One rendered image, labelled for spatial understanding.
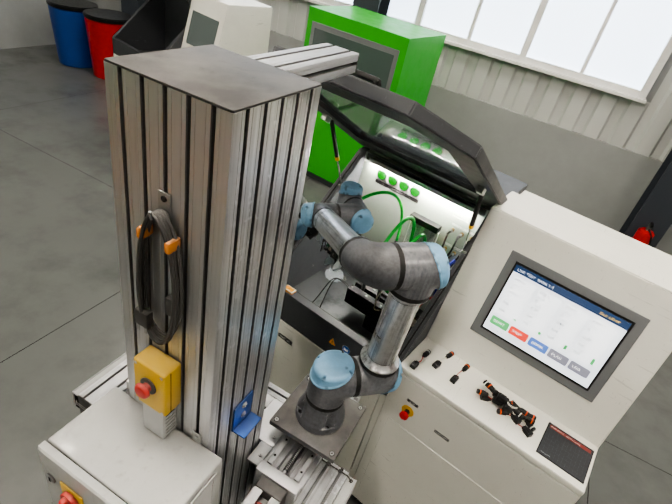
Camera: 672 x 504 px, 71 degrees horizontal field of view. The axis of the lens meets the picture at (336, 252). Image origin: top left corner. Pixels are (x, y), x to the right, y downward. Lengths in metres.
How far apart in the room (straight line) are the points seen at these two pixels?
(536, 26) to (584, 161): 1.46
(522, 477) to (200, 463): 1.12
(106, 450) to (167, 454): 0.13
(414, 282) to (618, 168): 4.74
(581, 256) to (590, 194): 4.06
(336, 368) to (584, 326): 0.89
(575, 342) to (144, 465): 1.38
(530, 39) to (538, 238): 3.93
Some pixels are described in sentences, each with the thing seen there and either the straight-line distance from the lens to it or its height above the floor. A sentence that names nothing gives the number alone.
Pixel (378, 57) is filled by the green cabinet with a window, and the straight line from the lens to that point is 4.44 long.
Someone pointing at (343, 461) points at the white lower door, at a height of 0.24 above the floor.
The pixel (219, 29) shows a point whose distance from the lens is 4.52.
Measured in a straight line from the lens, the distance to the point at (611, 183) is 5.78.
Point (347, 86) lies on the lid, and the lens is 1.24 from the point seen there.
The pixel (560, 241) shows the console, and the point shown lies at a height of 1.54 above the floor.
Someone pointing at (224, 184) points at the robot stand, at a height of 1.91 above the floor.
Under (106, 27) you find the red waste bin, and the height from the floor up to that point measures 0.67.
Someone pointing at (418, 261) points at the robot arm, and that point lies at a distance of 1.11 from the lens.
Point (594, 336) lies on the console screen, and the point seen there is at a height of 1.32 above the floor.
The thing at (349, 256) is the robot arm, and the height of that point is 1.63.
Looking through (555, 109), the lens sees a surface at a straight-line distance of 5.65.
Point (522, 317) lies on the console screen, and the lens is 1.84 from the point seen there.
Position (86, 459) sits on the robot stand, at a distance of 1.23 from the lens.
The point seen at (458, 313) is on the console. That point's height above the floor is 1.14.
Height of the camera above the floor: 2.26
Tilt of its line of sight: 34 degrees down
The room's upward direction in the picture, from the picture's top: 14 degrees clockwise
